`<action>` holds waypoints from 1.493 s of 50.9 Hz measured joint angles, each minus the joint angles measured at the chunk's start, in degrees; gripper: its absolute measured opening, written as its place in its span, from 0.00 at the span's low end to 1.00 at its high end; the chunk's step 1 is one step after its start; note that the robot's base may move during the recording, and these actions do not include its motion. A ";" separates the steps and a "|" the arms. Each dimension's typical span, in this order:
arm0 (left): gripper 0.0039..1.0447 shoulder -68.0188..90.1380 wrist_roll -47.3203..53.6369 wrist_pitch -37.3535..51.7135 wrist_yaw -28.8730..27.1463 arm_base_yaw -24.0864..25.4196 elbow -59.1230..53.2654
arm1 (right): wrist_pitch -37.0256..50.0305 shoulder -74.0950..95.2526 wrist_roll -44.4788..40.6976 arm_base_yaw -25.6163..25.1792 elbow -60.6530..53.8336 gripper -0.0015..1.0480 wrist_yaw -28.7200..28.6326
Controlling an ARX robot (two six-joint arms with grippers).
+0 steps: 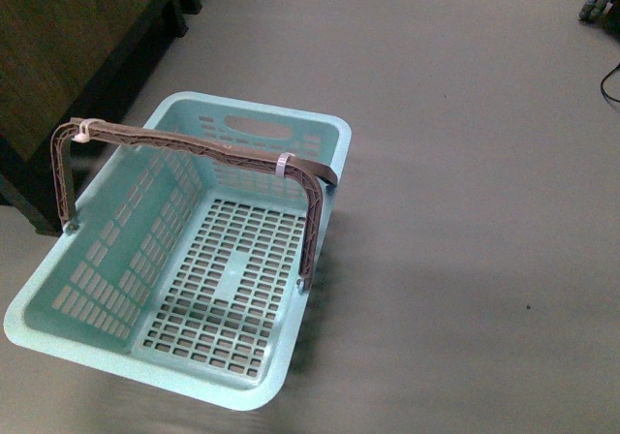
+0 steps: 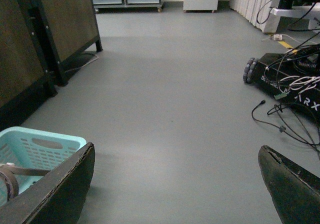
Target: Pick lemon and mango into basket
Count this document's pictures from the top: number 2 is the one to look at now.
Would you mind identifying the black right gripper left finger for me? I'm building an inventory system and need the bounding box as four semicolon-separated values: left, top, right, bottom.
0;142;95;224

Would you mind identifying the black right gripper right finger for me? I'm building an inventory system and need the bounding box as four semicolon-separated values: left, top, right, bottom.
258;145;320;224

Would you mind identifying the brown basket handle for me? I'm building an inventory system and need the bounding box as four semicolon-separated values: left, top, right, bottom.
0;162;51;202

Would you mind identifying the light blue plastic basket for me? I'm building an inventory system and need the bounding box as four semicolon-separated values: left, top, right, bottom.
0;126;87;206

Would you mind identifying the white power strip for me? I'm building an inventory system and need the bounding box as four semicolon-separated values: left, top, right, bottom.
261;33;283;42

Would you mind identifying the dark wooden shelf unit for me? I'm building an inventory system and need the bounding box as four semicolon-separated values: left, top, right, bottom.
0;0;103;129

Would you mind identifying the white table with equipment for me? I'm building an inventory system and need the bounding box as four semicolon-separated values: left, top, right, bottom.
269;0;320;33

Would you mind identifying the black floor cable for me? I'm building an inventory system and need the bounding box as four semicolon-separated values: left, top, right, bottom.
251;100;320;157

